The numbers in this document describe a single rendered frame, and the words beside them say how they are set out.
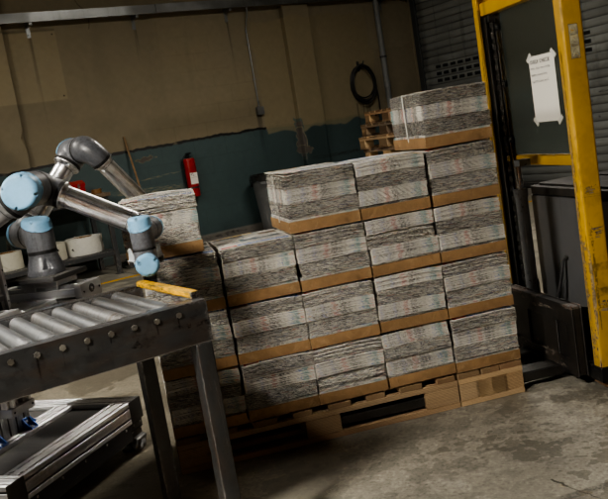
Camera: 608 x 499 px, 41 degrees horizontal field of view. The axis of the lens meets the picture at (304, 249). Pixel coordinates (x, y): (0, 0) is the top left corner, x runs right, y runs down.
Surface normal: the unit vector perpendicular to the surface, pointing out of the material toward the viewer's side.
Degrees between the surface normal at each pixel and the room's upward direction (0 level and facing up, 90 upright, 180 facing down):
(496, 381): 90
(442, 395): 90
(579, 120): 90
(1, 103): 90
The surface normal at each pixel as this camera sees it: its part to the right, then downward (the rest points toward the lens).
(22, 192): 0.06, 0.07
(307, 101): 0.53, 0.04
